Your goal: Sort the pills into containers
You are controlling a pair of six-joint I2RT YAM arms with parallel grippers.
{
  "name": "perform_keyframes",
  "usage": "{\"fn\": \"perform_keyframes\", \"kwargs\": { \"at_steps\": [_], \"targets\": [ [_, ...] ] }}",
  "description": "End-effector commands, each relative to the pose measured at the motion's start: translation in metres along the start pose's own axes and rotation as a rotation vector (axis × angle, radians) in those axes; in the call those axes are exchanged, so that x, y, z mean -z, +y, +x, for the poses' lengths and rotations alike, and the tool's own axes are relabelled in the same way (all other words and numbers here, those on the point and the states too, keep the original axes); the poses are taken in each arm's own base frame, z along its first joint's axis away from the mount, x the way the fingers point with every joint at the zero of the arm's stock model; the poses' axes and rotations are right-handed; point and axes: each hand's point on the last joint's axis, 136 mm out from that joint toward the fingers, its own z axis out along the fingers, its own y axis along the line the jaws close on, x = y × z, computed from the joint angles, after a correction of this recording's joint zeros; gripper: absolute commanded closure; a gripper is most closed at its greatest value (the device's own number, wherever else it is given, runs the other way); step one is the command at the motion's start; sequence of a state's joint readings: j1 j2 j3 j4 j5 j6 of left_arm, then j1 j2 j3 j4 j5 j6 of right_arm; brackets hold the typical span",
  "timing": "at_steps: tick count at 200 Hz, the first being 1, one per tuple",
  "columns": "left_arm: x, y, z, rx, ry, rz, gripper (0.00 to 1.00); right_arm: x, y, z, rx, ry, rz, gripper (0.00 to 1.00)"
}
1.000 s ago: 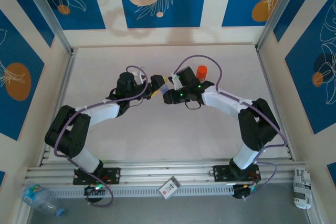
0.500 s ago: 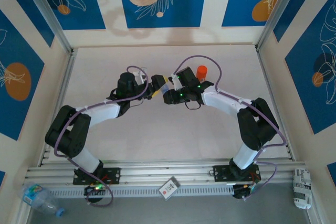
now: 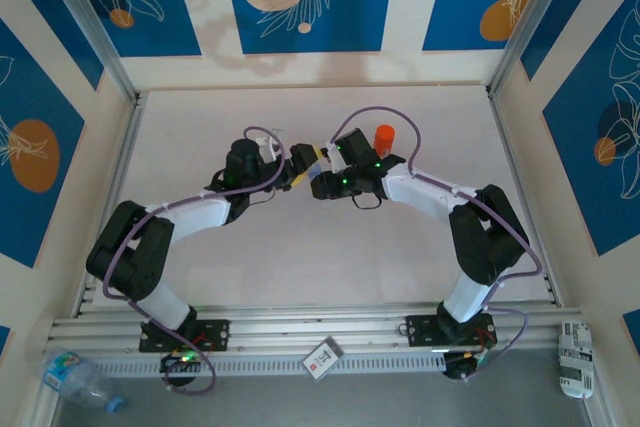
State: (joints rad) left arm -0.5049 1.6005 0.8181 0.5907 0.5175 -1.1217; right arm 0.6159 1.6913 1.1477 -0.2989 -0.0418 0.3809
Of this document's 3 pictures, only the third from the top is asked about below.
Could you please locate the orange pill bottle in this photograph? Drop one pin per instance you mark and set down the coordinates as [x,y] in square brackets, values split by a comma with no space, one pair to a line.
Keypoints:
[385,137]

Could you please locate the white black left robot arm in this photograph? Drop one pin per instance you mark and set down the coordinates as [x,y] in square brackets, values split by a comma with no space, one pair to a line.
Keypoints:
[200,217]

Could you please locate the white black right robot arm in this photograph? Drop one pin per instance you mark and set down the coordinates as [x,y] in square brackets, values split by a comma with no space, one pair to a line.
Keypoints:
[420,192]

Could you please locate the small white card box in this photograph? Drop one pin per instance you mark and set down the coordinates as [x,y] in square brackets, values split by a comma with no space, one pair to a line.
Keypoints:
[324,358]

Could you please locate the black left controller board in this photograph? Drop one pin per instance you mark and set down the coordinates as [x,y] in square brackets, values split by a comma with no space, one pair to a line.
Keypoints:
[180,361]

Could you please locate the black controller board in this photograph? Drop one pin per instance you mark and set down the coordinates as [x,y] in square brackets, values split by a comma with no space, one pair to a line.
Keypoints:
[462,364]
[180,361]

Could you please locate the black right controller board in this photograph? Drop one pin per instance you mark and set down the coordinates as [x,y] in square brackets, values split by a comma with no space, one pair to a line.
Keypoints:
[462,364]

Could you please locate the clear plastic water bottle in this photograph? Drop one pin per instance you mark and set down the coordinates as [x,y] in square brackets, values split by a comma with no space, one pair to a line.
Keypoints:
[75,382]

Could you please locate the newspaper wrapped package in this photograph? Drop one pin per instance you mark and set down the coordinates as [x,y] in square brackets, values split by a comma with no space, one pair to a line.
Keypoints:
[575,359]

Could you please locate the aluminium side rail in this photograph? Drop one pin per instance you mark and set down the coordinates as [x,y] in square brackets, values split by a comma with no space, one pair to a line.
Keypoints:
[515,172]
[117,182]

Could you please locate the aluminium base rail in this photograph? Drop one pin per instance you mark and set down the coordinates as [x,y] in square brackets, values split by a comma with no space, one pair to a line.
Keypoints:
[310,327]

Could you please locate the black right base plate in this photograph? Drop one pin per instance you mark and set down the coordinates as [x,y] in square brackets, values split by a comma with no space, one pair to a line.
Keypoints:
[422,329]

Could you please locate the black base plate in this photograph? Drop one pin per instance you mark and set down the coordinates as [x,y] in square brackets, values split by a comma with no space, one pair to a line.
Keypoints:
[215,334]
[422,329]

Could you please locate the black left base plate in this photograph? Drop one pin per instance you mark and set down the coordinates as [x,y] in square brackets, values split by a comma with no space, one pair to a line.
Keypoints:
[215,334]

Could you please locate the aluminium frame post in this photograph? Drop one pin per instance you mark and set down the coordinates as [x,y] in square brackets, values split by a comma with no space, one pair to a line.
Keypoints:
[94,27]
[527,22]

